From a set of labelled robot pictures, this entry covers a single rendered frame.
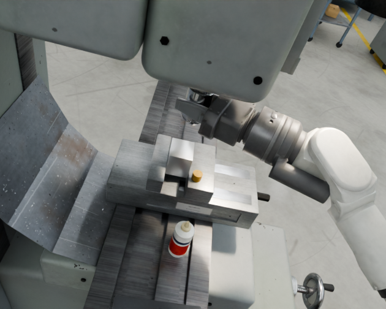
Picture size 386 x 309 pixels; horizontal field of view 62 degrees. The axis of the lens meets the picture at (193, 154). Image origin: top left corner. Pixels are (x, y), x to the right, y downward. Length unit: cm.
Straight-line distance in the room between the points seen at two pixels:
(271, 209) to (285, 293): 121
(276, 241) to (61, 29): 88
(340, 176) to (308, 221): 177
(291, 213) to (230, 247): 141
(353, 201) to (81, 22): 43
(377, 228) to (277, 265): 55
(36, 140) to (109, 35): 44
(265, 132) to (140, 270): 38
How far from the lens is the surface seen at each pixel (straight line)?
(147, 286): 69
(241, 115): 54
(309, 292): 118
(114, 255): 71
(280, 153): 53
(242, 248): 88
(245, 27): 41
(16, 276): 95
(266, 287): 100
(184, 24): 41
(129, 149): 79
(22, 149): 77
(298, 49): 52
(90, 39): 43
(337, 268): 218
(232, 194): 76
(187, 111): 56
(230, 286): 82
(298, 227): 220
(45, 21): 44
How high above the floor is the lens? 156
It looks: 43 degrees down
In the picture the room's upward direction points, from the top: 18 degrees clockwise
